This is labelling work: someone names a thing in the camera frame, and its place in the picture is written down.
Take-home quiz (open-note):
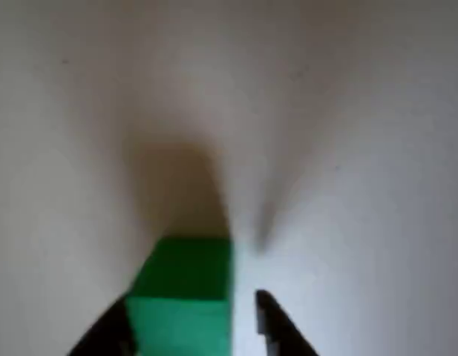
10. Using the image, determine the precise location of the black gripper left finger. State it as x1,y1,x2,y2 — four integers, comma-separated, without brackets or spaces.
67,295,139,356

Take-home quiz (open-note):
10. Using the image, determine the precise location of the green block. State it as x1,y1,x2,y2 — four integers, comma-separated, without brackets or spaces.
123,237,235,356

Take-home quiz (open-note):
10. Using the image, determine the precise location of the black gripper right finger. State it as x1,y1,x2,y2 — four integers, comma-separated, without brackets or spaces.
254,289,321,356

